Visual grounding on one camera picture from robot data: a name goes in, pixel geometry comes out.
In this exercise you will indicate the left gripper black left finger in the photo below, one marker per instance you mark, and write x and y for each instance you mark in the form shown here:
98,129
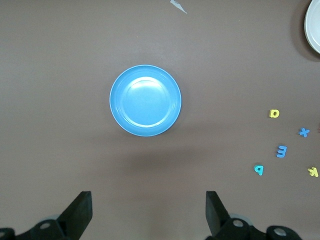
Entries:
72,220

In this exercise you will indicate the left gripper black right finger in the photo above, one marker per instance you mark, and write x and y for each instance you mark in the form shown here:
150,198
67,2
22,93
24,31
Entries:
220,222

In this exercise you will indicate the teal letter p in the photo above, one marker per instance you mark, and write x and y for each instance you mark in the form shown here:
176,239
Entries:
261,171

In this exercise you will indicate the blue letter m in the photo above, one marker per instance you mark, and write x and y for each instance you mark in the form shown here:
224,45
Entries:
284,152

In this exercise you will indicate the yellow letter a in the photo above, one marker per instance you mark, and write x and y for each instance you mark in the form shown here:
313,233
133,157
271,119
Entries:
271,114

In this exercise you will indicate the yellow letter k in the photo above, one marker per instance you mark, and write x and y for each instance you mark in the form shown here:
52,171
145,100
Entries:
313,172

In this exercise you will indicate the blue letter x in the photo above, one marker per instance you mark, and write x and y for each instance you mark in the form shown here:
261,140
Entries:
304,132

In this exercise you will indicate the blue plate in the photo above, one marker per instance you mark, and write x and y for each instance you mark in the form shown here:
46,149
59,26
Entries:
145,100

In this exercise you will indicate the beige plate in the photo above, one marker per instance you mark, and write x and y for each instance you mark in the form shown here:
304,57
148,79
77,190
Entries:
314,26

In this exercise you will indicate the grey tape scrap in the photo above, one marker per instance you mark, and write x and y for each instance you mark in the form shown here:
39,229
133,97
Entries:
178,6

